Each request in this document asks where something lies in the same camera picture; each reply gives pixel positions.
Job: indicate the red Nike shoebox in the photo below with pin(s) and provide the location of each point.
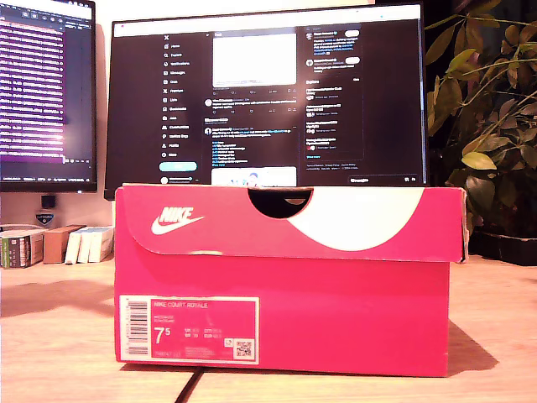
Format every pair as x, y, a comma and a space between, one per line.
293, 294

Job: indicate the white box blue edge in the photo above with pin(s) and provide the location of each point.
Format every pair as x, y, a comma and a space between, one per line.
102, 245

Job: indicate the white slim box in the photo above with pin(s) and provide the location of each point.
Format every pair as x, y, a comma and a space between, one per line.
84, 247
72, 247

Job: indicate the brown cardboard box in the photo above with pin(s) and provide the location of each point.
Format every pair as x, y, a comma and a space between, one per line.
56, 245

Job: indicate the green printed box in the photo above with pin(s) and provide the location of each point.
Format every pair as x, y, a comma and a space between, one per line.
19, 249

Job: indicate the large black computer monitor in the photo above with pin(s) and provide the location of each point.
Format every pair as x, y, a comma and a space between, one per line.
260, 105

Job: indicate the dark shield badge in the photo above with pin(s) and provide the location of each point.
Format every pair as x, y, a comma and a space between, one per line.
44, 218

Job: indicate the green leafy houseplant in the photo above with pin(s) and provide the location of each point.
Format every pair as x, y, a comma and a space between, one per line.
486, 126

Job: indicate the black plant tray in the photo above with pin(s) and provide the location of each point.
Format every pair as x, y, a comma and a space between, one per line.
503, 249

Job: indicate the monitor with purple terminal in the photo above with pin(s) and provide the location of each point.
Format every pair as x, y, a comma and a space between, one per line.
38, 84

